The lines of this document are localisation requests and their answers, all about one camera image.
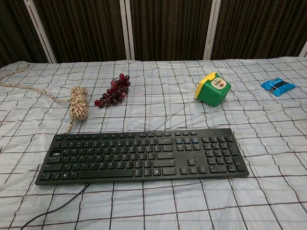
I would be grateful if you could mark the white checkered tablecloth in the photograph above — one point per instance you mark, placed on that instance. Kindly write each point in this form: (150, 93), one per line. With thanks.
(153, 206)

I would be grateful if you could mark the dark folding screen white frame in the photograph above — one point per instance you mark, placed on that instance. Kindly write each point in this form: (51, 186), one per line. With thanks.
(153, 26)

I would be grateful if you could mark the dark red grape bunch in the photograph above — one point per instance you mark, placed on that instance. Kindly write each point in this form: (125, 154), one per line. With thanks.
(115, 92)

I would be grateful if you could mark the green yellow toy container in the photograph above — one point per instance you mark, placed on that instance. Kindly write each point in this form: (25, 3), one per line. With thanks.
(214, 92)

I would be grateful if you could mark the black computer keyboard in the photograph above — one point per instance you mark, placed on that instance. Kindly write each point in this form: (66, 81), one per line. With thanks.
(134, 158)

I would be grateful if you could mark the blue black snack packet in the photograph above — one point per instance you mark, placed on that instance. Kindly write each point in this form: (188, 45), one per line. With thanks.
(278, 85)

